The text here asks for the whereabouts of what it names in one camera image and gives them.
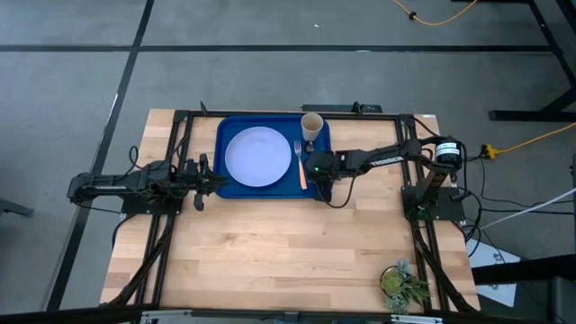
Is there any black beam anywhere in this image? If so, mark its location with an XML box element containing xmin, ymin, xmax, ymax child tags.
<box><xmin>471</xmin><ymin>254</ymin><xmax>576</xmax><ymax>285</ymax></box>

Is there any beige cup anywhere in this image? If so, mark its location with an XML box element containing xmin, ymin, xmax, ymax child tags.
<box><xmin>300</xmin><ymin>112</ymin><xmax>325</xmax><ymax>143</ymax></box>

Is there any potted succulent plant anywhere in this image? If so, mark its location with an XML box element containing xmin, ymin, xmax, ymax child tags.
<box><xmin>379</xmin><ymin>259</ymin><xmax>433</xmax><ymax>316</ymax></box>

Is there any blue plastic tray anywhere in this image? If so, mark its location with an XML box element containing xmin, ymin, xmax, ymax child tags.
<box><xmin>212</xmin><ymin>114</ymin><xmax>333</xmax><ymax>201</ymax></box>

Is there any black table stand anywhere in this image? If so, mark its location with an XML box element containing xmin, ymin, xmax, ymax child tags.
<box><xmin>452</xmin><ymin>0</ymin><xmax>576</xmax><ymax>122</ymax></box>

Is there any black aluminium table frame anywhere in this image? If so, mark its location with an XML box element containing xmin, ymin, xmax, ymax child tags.
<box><xmin>101</xmin><ymin>107</ymin><xmax>481</xmax><ymax>316</ymax></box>

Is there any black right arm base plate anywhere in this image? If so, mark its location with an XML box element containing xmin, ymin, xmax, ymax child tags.
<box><xmin>400</xmin><ymin>184</ymin><xmax>467</xmax><ymax>221</ymax></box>

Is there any black bar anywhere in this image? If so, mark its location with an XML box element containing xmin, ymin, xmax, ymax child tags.
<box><xmin>0</xmin><ymin>303</ymin><xmax>158</xmax><ymax>324</ymax></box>

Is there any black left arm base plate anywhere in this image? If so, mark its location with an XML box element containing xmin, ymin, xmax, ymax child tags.
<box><xmin>121</xmin><ymin>197</ymin><xmax>184</xmax><ymax>216</ymax></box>

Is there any grey furniture leg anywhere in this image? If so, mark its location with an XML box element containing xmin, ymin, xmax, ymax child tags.
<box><xmin>0</xmin><ymin>197</ymin><xmax>35</xmax><ymax>218</ymax></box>

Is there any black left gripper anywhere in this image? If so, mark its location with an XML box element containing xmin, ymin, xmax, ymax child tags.
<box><xmin>182</xmin><ymin>154</ymin><xmax>229</xmax><ymax>212</ymax></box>

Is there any silver bracket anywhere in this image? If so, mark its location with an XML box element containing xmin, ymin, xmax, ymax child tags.
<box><xmin>390</xmin><ymin>313</ymin><xmax>445</xmax><ymax>324</ymax></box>
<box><xmin>139</xmin><ymin>309</ymin><xmax>194</xmax><ymax>324</ymax></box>

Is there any white cable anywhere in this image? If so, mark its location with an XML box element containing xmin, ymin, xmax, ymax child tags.
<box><xmin>479</xmin><ymin>186</ymin><xmax>576</xmax><ymax>230</ymax></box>

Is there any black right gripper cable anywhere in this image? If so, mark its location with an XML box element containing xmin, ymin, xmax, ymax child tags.
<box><xmin>314</xmin><ymin>173</ymin><xmax>360</xmax><ymax>210</ymax></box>

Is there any yellow extension cable with plug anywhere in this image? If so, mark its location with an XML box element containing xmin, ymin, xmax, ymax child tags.
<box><xmin>483</xmin><ymin>121</ymin><xmax>576</xmax><ymax>159</ymax></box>

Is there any fork with orange handle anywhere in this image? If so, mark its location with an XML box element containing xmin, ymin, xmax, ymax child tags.
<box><xmin>293</xmin><ymin>139</ymin><xmax>309</xmax><ymax>191</ymax></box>

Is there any lilac round plate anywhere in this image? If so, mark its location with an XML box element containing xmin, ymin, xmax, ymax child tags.
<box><xmin>224</xmin><ymin>126</ymin><xmax>293</xmax><ymax>188</ymax></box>

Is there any white paper sheet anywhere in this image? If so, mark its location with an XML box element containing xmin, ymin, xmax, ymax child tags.
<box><xmin>465</xmin><ymin>238</ymin><xmax>522</xmax><ymax>308</ymax></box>

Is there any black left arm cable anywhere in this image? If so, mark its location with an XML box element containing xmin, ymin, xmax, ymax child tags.
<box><xmin>129</xmin><ymin>133</ymin><xmax>195</xmax><ymax>202</ymax></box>

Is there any yellow cable with black clip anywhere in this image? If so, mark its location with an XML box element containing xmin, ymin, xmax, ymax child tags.
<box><xmin>391</xmin><ymin>0</ymin><xmax>479</xmax><ymax>27</ymax></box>

